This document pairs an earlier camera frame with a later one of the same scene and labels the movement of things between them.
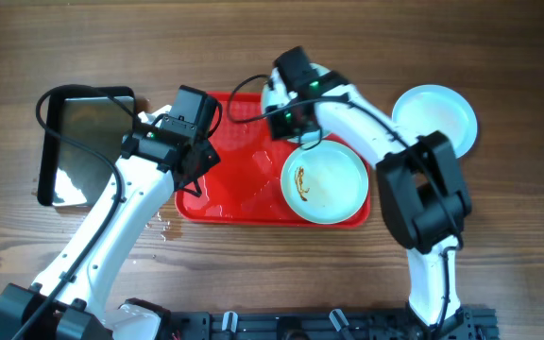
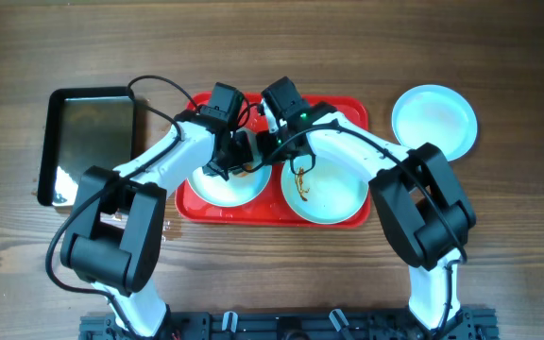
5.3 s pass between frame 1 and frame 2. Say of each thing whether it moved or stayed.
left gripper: moved
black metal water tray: stayed
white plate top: moved
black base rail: stayed
